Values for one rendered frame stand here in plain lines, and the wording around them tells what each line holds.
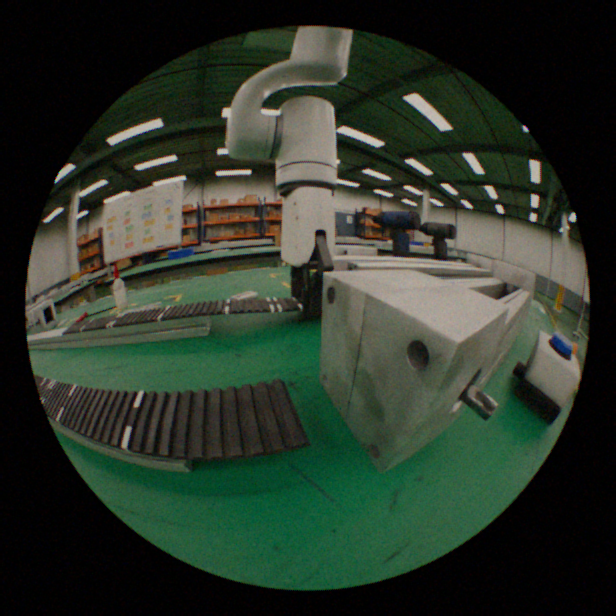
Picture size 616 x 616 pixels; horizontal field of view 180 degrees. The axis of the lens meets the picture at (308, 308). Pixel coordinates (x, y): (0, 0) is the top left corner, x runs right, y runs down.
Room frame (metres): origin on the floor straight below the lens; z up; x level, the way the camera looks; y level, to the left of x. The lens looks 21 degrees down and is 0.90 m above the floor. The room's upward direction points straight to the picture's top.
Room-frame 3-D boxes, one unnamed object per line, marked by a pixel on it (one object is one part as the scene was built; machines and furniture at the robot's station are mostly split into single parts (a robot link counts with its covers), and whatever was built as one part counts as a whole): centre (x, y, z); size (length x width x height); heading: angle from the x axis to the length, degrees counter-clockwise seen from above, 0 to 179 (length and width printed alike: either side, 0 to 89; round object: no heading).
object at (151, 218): (2.12, 2.48, 0.97); 1.50 x 0.50 x 1.95; 116
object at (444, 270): (0.42, -0.43, 0.82); 0.80 x 0.10 x 0.09; 109
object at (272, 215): (10.54, 1.06, 1.55); 2.83 x 0.98 x 3.10; 116
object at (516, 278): (0.24, -0.49, 0.87); 0.16 x 0.11 x 0.07; 109
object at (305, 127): (0.27, 0.01, 1.06); 0.09 x 0.08 x 0.13; 108
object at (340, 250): (0.50, -0.12, 0.83); 0.11 x 0.10 x 0.10; 30
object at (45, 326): (0.09, 0.92, 0.83); 0.11 x 0.10 x 0.10; 21
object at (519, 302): (0.24, -0.49, 0.82); 0.80 x 0.10 x 0.09; 109
